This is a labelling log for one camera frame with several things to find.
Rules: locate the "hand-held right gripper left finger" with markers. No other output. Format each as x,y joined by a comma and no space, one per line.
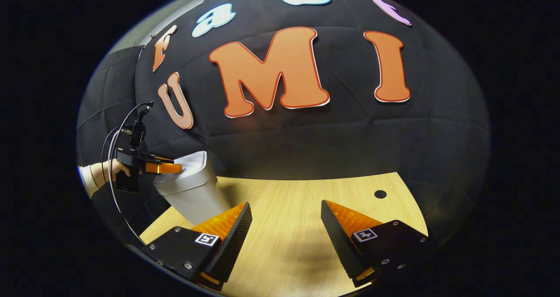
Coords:
232,244

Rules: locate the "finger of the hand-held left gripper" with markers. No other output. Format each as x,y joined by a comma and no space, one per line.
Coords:
164,168
157,158

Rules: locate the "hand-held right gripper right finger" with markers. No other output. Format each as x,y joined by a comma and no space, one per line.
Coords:
339,244

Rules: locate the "white desktop garbage bin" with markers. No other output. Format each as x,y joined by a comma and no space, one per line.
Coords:
197,196

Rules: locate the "wooden desktop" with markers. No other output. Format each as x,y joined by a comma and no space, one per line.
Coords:
297,200

